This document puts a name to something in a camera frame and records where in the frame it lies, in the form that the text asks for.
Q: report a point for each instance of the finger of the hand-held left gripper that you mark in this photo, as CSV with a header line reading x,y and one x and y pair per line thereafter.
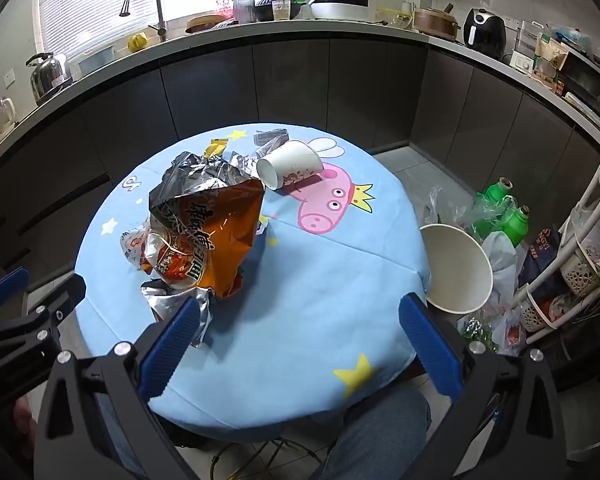
x,y
5,284
55,312

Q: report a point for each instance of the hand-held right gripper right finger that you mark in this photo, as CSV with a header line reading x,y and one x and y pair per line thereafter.
x,y
430,350

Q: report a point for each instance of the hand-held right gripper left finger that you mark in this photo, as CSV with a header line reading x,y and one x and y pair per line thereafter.
x,y
172,345

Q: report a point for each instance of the large white paper bucket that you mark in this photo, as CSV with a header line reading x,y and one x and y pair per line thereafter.
x,y
460,270

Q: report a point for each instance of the orange instant noodle bag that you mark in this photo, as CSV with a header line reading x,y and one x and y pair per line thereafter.
x,y
225,230

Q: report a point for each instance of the white printed paper cup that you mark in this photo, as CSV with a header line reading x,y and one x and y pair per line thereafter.
x,y
295,162

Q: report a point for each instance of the crumpled silver foil wrapper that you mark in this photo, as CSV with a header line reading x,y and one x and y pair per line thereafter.
x,y
167,305

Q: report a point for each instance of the person's jeans leg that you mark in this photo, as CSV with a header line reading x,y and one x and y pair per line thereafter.
x,y
380,435

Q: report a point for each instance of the white orange printed paper wrapper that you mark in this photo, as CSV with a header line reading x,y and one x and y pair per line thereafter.
x,y
131,245

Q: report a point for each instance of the white plastic bag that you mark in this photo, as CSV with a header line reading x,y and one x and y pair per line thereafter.
x,y
502,265

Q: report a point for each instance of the round table with blue cloth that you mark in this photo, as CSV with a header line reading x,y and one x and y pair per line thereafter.
x,y
305,300

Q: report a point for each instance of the crumpled clear plastic wrap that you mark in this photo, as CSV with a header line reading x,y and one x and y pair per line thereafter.
x,y
455,210

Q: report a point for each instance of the dark blue printed bag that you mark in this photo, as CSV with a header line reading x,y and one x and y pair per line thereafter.
x,y
542,260

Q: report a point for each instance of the green plastic bottle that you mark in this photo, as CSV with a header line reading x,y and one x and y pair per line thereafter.
x,y
515,222
497,192

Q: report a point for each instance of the glass teapot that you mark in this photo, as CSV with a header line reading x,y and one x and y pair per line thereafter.
x,y
2,115

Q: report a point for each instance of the white basket storage rack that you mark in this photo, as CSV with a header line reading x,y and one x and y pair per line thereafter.
x,y
580,260

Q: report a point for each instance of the yellow sachet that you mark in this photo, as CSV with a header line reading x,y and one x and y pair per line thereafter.
x,y
216,147

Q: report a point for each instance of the stainless steel kettle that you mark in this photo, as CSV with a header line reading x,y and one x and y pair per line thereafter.
x,y
47,77

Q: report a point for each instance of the silver cone shaped wrapper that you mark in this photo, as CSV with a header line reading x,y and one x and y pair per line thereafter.
x,y
266,150

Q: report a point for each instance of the grey printed small packet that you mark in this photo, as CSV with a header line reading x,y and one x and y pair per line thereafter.
x,y
271,136

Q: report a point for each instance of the pale blue basin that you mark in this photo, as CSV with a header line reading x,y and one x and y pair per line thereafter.
x,y
96,62

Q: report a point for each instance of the yellow lemon shaped object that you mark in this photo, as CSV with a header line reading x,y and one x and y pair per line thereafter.
x,y
137,43

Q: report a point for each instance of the dark kitchen counter cabinets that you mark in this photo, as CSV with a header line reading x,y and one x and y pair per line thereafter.
x,y
290,80

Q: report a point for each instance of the black microwave oven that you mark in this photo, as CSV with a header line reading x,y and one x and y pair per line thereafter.
x,y
587,87

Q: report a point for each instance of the green beige snack bag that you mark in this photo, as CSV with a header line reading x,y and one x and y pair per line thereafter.
x,y
551,62

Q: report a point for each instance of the white food steamer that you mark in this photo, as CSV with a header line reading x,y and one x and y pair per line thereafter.
x,y
525,52

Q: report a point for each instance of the silver kitchen faucet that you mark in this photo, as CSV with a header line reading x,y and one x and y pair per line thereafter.
x,y
157,5

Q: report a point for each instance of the yellow wooden bowl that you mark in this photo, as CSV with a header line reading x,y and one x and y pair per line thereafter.
x,y
206,23

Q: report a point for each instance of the black air fryer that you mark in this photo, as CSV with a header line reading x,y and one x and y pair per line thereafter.
x,y
484,30

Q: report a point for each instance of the brown cooking pot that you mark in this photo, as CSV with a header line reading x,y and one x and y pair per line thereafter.
x,y
435,22

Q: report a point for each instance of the clear yellow rimmed container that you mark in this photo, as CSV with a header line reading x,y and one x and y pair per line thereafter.
x,y
394,19

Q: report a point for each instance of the blue plastic bags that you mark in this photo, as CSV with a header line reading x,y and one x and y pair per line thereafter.
x,y
572,40

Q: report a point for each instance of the pink bottle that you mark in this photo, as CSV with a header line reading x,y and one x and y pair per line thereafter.
x,y
225,5

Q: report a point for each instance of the dark ceramic pot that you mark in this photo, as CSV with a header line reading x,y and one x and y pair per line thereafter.
x,y
269,9

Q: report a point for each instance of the glass jar red lid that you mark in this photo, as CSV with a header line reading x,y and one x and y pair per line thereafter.
x,y
244,2

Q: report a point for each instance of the clear plastic drink cup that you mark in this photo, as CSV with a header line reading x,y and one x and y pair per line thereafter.
x,y
281,11

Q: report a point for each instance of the white rice cooker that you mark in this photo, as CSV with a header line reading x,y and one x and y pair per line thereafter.
x,y
339,2

